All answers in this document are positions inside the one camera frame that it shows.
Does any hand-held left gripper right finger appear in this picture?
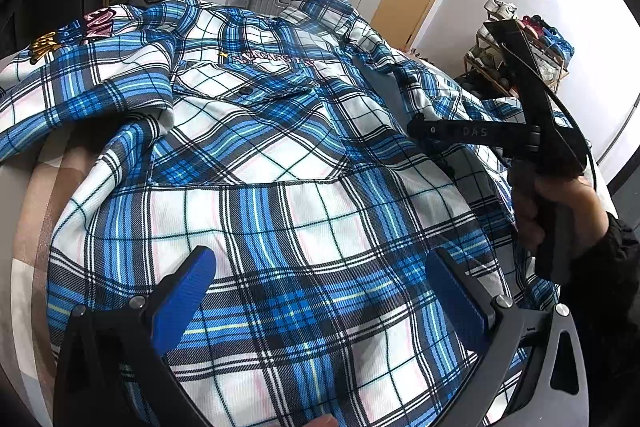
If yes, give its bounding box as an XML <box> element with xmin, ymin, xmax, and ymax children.
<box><xmin>425</xmin><ymin>248</ymin><xmax>591</xmax><ymax>427</ymax></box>

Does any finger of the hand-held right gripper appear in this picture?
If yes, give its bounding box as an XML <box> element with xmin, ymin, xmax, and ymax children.
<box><xmin>406</xmin><ymin>116</ymin><xmax>543</xmax><ymax>155</ymax></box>

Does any wooden shoe rack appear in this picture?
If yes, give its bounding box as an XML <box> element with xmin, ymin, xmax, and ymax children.
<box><xmin>460</xmin><ymin>0</ymin><xmax>573</xmax><ymax>100</ymax></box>

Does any person's right hand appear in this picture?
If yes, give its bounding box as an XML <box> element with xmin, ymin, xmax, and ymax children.
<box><xmin>512</xmin><ymin>174</ymin><xmax>608</xmax><ymax>268</ymax></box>

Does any blue white plaid shirt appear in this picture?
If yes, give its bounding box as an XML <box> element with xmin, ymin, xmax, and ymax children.
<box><xmin>0</xmin><ymin>0</ymin><xmax>576</xmax><ymax>427</ymax></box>

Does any person's right forearm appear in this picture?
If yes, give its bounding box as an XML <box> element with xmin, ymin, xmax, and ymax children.
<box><xmin>535</xmin><ymin>212</ymin><xmax>640</xmax><ymax>427</ymax></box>

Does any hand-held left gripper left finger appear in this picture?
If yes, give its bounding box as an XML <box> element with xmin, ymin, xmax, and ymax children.
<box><xmin>55</xmin><ymin>246</ymin><xmax>221</xmax><ymax>427</ymax></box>

